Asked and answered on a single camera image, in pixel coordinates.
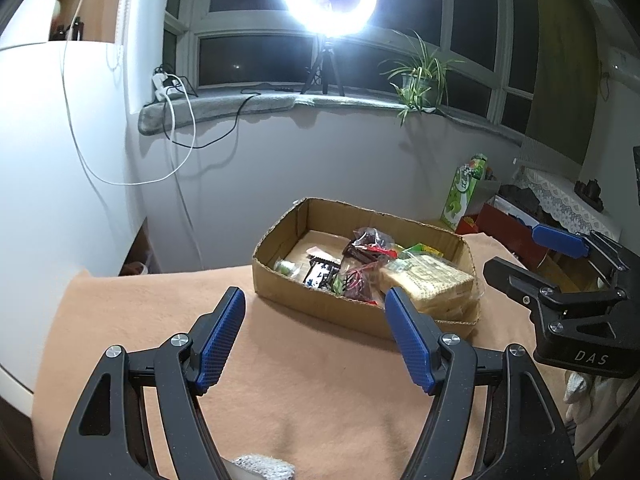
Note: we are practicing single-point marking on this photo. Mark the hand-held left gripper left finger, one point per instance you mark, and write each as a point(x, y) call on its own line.
point(220, 340)

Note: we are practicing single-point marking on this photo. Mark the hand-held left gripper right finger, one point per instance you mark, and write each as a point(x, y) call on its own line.
point(410, 340)

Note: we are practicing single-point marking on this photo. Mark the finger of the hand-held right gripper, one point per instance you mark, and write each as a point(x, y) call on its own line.
point(557, 241)
point(510, 277)

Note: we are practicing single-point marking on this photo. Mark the yellow wafer biscuit packet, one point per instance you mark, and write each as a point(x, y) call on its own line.
point(430, 280)

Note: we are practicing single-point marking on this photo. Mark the green jelly packet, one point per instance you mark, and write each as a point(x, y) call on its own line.
point(420, 251)

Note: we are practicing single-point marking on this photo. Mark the brown cardboard box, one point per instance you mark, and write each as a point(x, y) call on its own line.
point(320, 310)

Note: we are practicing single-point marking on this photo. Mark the green and white candy packet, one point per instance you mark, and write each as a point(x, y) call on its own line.
point(286, 268)

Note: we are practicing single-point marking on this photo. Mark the brown chocolate bar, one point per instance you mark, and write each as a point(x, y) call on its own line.
point(322, 275)

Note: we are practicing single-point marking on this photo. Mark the pink sachet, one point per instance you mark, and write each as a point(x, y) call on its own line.
point(315, 252)

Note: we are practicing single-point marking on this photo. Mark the white lace cloth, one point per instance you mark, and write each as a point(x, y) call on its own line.
point(565, 200)

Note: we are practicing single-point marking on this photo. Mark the red box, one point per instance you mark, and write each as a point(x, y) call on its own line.
point(505, 232)

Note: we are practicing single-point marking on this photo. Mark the dark cloth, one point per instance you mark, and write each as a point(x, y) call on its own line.
point(522, 200)

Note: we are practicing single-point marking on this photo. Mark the small dark figurine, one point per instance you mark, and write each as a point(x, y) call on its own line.
point(590, 192)

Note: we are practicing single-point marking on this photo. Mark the green carton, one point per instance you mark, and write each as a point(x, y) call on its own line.
point(462, 195)

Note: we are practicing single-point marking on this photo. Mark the dark olive curtain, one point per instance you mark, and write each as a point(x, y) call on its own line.
point(560, 60)

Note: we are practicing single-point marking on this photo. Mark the potted spider plant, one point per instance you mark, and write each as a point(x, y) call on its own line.
point(420, 80)

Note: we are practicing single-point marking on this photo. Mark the white power strip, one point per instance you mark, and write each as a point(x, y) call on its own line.
point(165, 85)

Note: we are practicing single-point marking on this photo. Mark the black tripod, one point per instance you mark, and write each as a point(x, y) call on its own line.
point(325, 65)

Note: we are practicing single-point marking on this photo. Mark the window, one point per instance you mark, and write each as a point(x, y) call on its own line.
point(240, 55)

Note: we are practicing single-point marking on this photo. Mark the white ribbed strip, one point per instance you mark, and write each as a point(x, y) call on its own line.
point(126, 10)

